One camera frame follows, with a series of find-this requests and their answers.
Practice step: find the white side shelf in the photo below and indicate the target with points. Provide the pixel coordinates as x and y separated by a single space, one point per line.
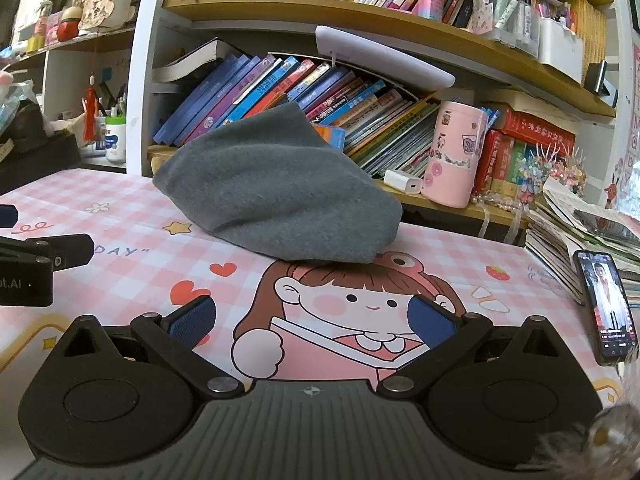
65 75

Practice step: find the row of colourful books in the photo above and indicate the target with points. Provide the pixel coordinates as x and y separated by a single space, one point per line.
280 85

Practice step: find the white wipes bottle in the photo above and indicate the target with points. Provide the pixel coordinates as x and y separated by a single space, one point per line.
115 142

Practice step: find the black small device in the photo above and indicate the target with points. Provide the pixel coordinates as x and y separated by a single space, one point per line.
600 85

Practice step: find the red tassel charm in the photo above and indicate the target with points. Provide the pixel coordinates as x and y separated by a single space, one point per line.
90 120

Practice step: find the red wooden doll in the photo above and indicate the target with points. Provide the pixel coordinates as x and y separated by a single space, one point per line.
68 25

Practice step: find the white charger plug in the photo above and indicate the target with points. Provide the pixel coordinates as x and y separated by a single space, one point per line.
402 181

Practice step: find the grey fleece garment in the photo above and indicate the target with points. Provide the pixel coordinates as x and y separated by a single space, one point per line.
280 185

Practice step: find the white desk lamp bar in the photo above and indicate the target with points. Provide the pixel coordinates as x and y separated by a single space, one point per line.
380 57

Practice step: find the pink cartoon checked table mat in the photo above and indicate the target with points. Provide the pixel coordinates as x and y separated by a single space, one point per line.
150 260

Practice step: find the dark bag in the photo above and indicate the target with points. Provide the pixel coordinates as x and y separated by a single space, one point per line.
40 145

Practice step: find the pink sticker-covered cup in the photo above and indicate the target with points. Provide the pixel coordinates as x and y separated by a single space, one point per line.
452 160

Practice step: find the orange white box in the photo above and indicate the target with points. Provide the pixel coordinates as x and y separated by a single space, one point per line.
331 139

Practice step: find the clear pen organizer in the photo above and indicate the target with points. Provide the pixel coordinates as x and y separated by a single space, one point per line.
515 30

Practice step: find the black smartphone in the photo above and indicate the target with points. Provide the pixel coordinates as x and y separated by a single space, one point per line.
607 310

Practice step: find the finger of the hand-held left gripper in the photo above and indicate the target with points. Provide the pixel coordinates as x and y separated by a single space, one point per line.
7 216
70 252

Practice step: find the clear ribbon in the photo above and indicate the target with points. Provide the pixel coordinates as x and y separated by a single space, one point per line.
485 225

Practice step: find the white storage box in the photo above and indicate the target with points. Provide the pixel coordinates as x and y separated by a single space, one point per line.
560 50

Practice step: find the orange woven basket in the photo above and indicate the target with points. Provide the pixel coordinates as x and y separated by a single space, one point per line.
592 35

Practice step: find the wooden and white bookshelf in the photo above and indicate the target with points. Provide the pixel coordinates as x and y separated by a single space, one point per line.
250 10

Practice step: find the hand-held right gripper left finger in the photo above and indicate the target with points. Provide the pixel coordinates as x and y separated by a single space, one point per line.
192 322

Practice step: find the clear ball fur charm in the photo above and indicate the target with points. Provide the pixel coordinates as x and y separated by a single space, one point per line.
607 432

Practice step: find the stack of papers and notebooks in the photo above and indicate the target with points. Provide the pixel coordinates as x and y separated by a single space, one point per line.
555 230

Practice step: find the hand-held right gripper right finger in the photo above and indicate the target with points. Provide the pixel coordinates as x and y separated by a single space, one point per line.
430 322

